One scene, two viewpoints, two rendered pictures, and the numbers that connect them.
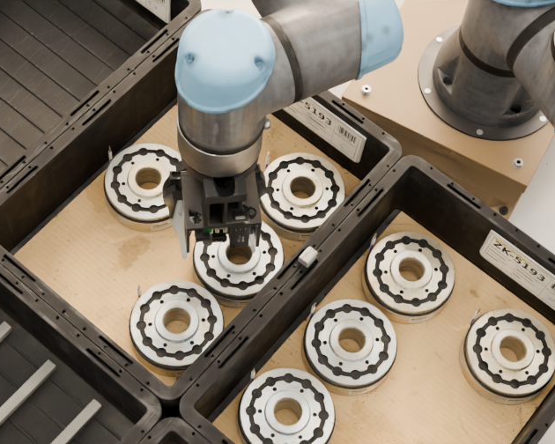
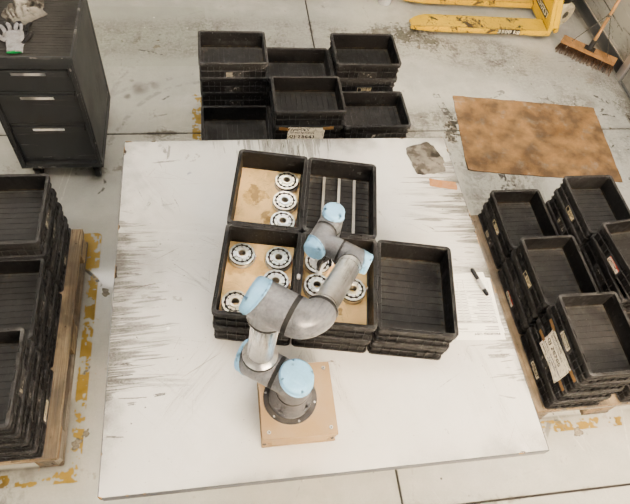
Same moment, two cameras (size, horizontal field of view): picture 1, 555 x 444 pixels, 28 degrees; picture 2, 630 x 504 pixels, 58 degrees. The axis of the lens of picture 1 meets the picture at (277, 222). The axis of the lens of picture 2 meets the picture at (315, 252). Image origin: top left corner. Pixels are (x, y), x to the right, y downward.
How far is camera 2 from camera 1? 1.75 m
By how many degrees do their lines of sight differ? 58
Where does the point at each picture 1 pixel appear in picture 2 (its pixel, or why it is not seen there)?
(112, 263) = not seen: hidden behind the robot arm
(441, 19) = (319, 412)
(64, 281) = not seen: hidden behind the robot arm
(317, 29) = (321, 228)
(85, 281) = not seen: hidden behind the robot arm
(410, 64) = (317, 386)
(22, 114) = (398, 292)
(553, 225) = (241, 386)
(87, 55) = (399, 319)
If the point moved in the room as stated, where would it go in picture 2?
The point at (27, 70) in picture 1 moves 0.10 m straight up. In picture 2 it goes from (409, 305) to (415, 292)
